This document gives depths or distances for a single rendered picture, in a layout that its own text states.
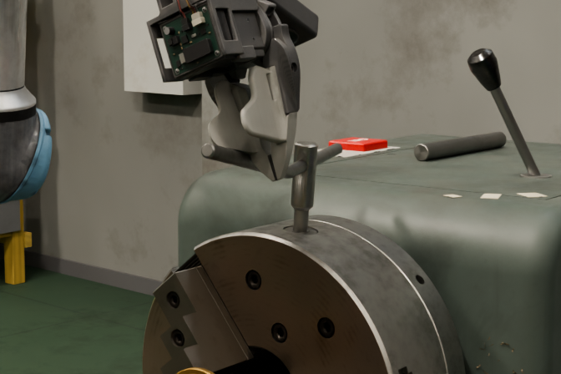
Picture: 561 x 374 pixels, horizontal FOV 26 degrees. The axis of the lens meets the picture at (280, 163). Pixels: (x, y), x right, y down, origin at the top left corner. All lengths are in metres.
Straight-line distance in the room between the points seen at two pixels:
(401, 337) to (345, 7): 4.10
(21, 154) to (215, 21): 0.62
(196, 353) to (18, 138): 0.48
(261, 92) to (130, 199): 5.27
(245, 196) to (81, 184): 5.18
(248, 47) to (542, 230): 0.37
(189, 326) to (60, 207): 5.58
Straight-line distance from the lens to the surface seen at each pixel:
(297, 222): 1.17
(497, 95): 1.38
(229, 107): 1.00
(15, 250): 6.50
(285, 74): 0.98
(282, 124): 0.98
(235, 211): 1.38
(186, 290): 1.17
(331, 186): 1.34
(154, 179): 6.08
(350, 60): 5.15
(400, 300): 1.14
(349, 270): 1.12
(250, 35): 0.98
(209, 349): 1.15
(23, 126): 1.52
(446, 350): 1.17
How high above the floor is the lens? 1.45
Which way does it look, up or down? 7 degrees down
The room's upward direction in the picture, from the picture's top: straight up
